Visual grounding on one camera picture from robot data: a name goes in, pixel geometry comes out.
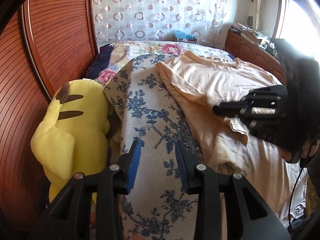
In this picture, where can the brown slatted wardrobe door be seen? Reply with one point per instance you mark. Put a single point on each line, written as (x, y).
(44, 43)

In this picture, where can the pink floral quilt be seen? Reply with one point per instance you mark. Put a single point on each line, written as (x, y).
(125, 51)

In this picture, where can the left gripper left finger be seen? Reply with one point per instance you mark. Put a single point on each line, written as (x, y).
(68, 216)

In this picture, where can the white circle-pattern curtain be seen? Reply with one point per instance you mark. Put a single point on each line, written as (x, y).
(124, 20)

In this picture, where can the beige printed t-shirt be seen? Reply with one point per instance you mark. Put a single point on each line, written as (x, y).
(198, 84)

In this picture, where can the clutter on cabinet top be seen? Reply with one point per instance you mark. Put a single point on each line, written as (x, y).
(255, 37)

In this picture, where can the navy blue blanket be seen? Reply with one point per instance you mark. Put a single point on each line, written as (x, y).
(100, 62)

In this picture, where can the brown wooden side cabinet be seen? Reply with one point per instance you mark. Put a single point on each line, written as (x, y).
(239, 47)

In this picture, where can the blue floral white sheet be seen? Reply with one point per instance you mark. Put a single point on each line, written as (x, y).
(156, 207)

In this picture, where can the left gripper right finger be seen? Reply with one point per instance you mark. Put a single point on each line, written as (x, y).
(248, 216)

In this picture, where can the blue tissue pack box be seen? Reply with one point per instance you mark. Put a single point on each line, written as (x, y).
(180, 36)

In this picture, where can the yellow plush toy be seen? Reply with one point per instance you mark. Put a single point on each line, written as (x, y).
(72, 136)

